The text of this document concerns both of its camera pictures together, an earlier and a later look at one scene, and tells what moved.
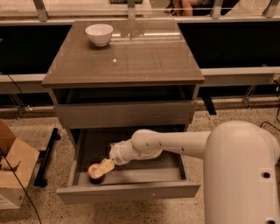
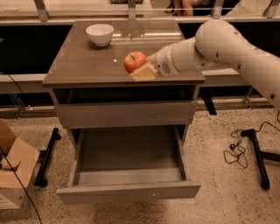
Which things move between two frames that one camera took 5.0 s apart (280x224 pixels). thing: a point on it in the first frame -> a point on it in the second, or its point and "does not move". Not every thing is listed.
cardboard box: x=23 y=159 does not move
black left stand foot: x=43 y=155 does not move
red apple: x=92 y=169 -> x=133 y=60
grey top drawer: x=125 y=114 does not move
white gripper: x=117 y=153 -> x=162 y=61
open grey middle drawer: x=162 y=177 does not move
